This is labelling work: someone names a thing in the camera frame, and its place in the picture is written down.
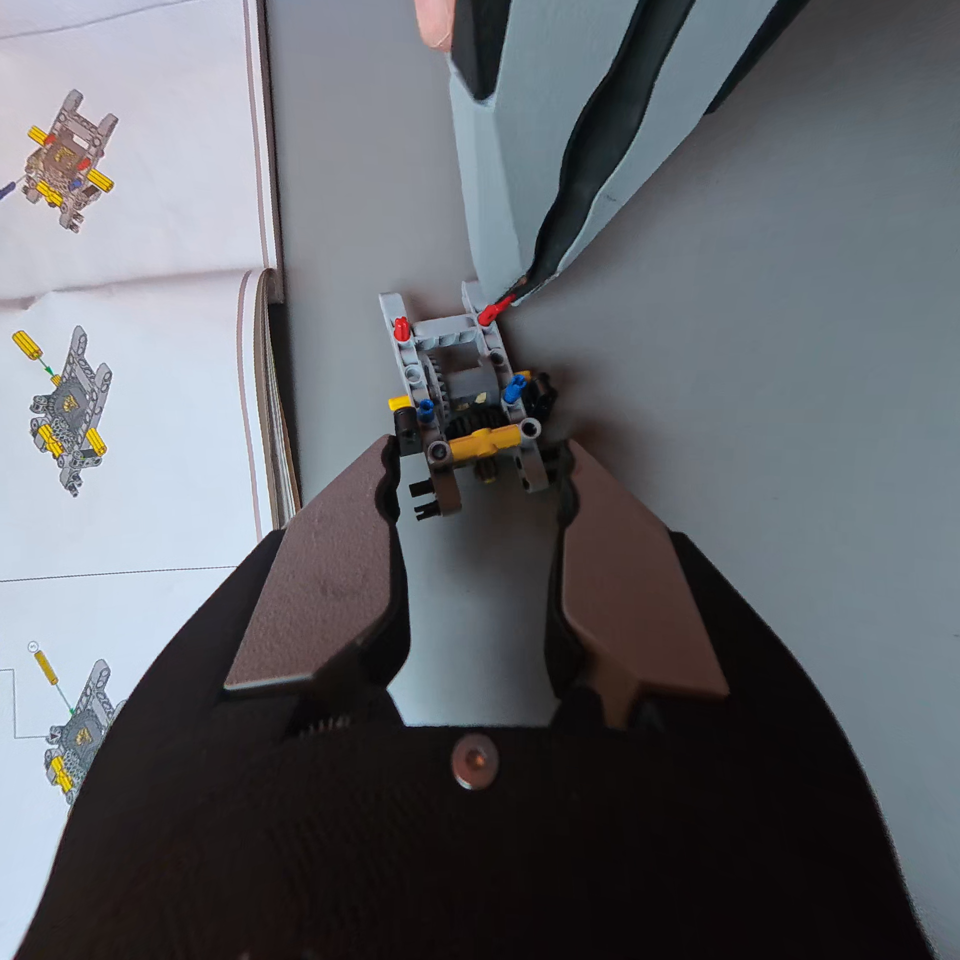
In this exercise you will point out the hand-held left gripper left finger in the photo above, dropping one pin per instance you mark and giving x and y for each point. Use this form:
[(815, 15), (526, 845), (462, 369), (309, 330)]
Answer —
[(322, 592)]

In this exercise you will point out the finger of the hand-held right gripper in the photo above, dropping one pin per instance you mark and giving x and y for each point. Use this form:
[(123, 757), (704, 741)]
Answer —
[(667, 105), (525, 150)]

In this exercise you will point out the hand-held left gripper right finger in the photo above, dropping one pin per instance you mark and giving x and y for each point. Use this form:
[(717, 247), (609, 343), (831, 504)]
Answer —
[(637, 600)]

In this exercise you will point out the person's right hand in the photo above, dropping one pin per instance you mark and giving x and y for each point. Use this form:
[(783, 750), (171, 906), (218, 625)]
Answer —
[(435, 22)]

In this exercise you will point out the open lego instruction booklet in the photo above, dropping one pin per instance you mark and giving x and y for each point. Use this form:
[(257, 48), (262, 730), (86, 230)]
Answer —
[(165, 450)]

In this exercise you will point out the grey yellow lego assembly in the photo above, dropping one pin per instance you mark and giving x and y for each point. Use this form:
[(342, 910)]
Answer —
[(450, 330)]

